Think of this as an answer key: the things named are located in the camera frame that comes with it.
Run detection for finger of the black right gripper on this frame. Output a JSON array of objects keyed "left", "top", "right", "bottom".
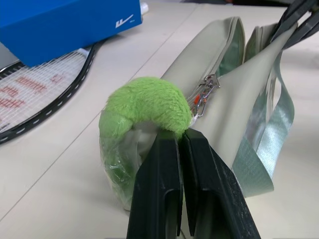
[
  {"left": 270, "top": 0, "right": 316, "bottom": 41},
  {"left": 282, "top": 8, "right": 319, "bottom": 50}
]

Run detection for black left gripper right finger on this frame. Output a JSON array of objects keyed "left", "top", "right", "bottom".
[{"left": 182, "top": 128, "right": 262, "bottom": 239}]

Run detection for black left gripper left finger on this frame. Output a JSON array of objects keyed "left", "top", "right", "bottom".
[{"left": 126, "top": 131, "right": 184, "bottom": 239}]

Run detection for green plush keychain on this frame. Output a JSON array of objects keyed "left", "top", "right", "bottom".
[{"left": 98, "top": 76, "right": 194, "bottom": 211}]

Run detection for pale green zip pouch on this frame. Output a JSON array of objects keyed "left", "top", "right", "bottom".
[{"left": 159, "top": 16, "right": 299, "bottom": 239}]

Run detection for small white object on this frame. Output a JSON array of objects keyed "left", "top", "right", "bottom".
[{"left": 139, "top": 1, "right": 150, "bottom": 15}]

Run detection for black badminton racket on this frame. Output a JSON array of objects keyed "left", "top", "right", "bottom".
[{"left": 0, "top": 41, "right": 98, "bottom": 145}]

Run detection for blue cardboard box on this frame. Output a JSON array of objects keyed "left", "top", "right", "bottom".
[{"left": 0, "top": 0, "right": 144, "bottom": 68}]

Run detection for grey flat object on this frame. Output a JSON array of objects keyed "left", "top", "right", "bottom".
[{"left": 0, "top": 41, "right": 25, "bottom": 72}]

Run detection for silver metal keychain clasp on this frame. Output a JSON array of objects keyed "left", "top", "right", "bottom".
[{"left": 190, "top": 74, "right": 221, "bottom": 118}]

